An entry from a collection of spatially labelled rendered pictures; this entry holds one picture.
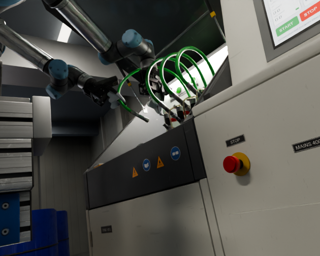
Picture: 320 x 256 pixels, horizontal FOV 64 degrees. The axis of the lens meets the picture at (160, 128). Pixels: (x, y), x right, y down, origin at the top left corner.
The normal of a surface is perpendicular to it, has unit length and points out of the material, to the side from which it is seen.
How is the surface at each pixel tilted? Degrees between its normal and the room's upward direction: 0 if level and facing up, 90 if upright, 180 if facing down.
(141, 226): 90
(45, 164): 90
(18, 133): 90
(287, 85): 90
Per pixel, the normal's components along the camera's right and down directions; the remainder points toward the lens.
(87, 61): 0.51, -0.35
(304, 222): -0.76, -0.07
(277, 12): -0.78, -0.29
